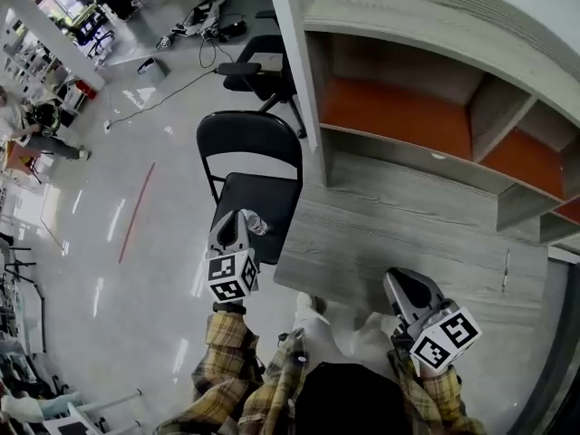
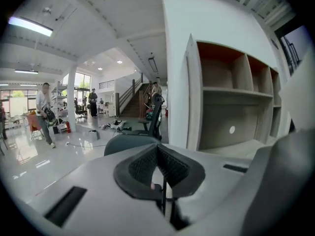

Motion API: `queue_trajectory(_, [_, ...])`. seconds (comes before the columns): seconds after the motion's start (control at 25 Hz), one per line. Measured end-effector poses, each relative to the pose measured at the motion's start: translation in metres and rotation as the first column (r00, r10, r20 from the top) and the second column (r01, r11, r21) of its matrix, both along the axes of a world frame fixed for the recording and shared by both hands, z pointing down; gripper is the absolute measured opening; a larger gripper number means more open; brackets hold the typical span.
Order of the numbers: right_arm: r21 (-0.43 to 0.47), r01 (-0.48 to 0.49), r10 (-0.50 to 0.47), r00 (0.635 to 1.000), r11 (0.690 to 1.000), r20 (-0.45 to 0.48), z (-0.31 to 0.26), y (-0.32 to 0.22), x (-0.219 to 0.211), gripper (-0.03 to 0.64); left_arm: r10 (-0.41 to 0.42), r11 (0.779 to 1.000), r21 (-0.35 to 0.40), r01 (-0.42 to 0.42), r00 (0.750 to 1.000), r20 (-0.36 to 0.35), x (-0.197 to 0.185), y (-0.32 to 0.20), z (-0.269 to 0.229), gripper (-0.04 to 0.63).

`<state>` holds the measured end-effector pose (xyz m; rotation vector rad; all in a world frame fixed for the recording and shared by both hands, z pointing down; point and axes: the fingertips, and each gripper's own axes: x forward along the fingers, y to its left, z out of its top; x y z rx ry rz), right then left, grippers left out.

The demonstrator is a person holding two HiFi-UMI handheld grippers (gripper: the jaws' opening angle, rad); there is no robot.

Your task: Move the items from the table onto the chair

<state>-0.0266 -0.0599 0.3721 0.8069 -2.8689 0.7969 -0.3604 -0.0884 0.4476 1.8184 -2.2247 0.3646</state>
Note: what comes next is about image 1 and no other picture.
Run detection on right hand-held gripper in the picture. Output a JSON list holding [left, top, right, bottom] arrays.
[[382, 267, 483, 372]]

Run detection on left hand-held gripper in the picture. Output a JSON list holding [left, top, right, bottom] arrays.
[[206, 209, 260, 304]]

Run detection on clear plastic water bottle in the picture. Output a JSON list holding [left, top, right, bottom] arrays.
[[238, 208, 270, 237]]

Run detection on slim white pen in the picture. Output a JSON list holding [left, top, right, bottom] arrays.
[[500, 248, 511, 295]]

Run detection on person's left forearm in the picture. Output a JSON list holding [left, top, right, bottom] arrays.
[[192, 304, 265, 407]]

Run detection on person's right forearm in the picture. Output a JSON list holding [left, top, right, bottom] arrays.
[[389, 351, 486, 435]]

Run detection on grey wooden desk with shelves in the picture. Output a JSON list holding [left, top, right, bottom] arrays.
[[274, 151, 552, 334]]

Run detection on black folding chair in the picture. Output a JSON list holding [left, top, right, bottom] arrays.
[[196, 111, 305, 266]]

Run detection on black wristband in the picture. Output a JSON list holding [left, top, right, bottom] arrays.
[[212, 301, 248, 316]]

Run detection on person's white trousers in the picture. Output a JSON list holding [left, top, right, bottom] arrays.
[[292, 304, 401, 372]]

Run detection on person's white shoe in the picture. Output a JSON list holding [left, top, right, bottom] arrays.
[[295, 291, 328, 319]]

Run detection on person's torso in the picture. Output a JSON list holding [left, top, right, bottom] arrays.
[[289, 362, 421, 435]]

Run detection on black office chair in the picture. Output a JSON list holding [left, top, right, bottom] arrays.
[[217, 34, 308, 140]]

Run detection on white floor bin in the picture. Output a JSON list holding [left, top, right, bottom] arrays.
[[137, 56, 171, 87]]

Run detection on grey and orange shelf unit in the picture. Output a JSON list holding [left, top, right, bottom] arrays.
[[287, 0, 580, 253]]

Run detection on black metal stand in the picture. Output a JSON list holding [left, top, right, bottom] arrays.
[[0, 242, 47, 353]]

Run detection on white pillar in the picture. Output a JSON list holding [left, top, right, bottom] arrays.
[[0, 0, 107, 92]]

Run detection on black floor cable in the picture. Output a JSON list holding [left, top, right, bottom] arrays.
[[104, 67, 219, 131]]

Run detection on white metal frame table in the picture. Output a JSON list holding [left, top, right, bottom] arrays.
[[41, 389, 144, 435]]

